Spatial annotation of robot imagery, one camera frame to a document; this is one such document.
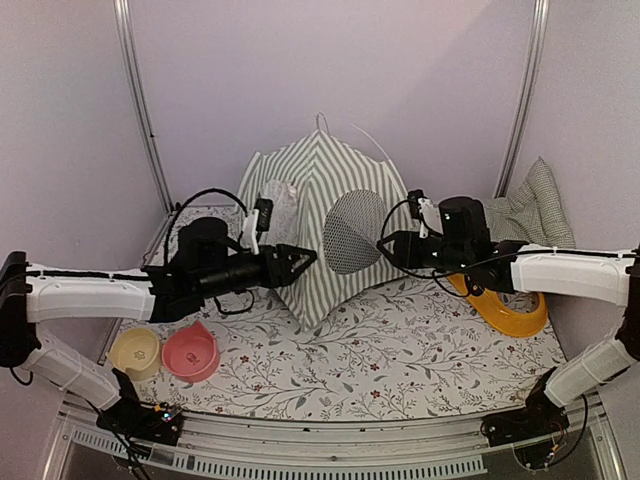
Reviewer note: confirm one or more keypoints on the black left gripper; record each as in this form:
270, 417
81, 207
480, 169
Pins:
282, 275

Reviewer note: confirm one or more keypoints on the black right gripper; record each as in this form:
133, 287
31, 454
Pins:
404, 247

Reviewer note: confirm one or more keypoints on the green striped pet tent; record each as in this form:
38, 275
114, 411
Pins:
331, 198

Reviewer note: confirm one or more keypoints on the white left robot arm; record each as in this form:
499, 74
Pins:
31, 294

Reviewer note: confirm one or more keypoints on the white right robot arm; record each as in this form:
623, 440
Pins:
597, 290

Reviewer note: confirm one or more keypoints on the yellow double pet bowl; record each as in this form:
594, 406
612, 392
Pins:
491, 307

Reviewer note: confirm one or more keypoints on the pink pet bowl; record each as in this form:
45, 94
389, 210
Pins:
191, 354

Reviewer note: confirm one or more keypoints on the cream pet bowl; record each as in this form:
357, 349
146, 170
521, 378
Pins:
136, 353

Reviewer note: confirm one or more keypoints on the green checked cushion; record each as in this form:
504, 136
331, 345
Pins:
533, 213

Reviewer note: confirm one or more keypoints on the floral table mat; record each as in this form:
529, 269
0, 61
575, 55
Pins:
401, 350

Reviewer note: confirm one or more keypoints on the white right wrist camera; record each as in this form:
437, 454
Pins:
425, 212

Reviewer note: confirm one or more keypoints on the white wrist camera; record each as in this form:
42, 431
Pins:
425, 212
255, 223

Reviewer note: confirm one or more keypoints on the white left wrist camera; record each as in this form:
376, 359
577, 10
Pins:
255, 223

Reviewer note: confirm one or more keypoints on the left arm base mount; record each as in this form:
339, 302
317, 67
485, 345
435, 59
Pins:
159, 423

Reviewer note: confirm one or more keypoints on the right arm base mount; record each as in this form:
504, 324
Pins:
523, 424

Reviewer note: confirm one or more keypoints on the front aluminium rail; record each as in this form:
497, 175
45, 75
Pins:
225, 447

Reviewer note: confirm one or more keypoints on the aluminium frame post right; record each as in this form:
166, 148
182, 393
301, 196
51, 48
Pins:
532, 65

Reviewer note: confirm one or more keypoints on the aluminium frame post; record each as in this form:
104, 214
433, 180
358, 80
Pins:
532, 65
125, 32

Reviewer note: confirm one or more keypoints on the aluminium frame post left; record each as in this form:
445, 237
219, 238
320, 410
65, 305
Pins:
125, 32

